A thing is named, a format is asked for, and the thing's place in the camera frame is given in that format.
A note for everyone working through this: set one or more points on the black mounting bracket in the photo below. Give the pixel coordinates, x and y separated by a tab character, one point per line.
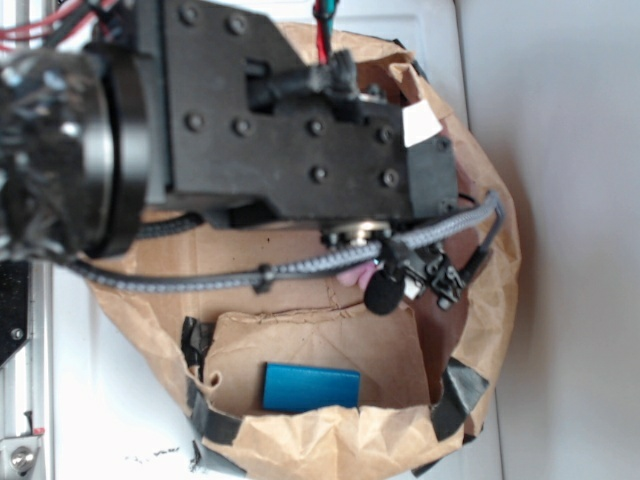
15	308

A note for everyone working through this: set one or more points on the brown paper bag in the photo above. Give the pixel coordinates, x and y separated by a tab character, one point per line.
427	375

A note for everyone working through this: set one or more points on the aluminium frame rail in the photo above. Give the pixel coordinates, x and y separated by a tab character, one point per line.
27	440

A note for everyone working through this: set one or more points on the pink plush bunny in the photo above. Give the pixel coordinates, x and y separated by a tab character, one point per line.
358	276

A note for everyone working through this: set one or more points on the blue rectangular block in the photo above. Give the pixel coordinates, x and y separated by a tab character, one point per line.
298	388

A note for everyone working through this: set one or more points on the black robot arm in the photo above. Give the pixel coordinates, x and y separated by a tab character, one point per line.
77	146

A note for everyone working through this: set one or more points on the small black foam microphone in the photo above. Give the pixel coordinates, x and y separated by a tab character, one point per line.
383	294

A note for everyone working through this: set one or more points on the white plastic tray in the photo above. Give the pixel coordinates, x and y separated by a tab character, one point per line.
111	417

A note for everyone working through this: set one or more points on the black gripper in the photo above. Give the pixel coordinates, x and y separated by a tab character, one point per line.
248	135

